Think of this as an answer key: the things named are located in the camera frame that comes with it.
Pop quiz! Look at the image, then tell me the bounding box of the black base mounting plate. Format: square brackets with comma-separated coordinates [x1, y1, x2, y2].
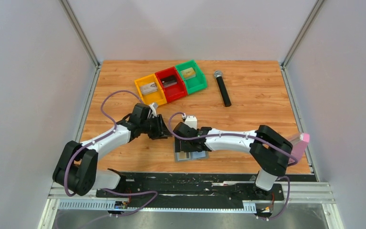
[95, 172, 286, 211]

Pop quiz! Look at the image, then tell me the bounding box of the left aluminium frame post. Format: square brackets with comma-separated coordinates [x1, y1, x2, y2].
[59, 0, 102, 111]

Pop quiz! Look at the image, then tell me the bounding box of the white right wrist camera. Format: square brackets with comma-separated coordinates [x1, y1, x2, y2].
[184, 115, 198, 129]

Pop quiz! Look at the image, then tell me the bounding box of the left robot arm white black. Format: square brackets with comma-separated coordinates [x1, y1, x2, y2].
[52, 103, 171, 197]

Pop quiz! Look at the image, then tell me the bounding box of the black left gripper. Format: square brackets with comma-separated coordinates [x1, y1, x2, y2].
[140, 114, 173, 140]

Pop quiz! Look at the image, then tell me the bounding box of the black card in red bin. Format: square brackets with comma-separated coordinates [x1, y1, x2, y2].
[161, 75, 177, 88]

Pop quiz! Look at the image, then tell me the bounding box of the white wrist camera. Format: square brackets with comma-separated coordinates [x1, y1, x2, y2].
[184, 115, 198, 129]
[149, 102, 159, 117]

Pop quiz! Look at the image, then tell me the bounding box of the black handheld microphone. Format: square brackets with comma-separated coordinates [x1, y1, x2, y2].
[213, 70, 232, 107]

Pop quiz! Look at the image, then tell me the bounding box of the green plastic bin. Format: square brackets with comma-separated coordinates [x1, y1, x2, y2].
[175, 60, 208, 94]

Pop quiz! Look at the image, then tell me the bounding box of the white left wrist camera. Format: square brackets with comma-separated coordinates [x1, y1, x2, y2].
[149, 102, 159, 117]

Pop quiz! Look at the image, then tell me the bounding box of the pink card stand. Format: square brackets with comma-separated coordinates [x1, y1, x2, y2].
[287, 133, 310, 162]

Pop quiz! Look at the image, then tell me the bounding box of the aluminium frame post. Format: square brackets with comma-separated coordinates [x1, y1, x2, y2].
[59, 0, 102, 111]
[280, 0, 325, 134]

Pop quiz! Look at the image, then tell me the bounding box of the silver card in yellow bin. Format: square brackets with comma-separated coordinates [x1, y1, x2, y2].
[139, 82, 158, 95]

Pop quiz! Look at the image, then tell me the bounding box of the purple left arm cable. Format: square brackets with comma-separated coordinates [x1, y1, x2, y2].
[63, 90, 144, 197]

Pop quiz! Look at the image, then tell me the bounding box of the grey card holder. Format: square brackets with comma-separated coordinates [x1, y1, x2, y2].
[174, 151, 209, 162]

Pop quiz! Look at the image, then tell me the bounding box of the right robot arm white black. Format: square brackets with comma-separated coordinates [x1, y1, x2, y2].
[173, 122, 296, 199]

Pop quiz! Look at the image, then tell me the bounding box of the red plastic bin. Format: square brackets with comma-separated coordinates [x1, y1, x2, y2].
[155, 67, 188, 103]

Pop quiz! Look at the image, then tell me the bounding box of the gold card in green bin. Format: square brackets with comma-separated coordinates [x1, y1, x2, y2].
[180, 67, 196, 80]

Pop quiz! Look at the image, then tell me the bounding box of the right aluminium frame post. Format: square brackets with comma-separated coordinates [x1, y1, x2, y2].
[280, 0, 325, 134]

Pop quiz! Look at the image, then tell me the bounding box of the yellow plastic bin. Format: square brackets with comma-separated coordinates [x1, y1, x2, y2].
[134, 73, 167, 106]

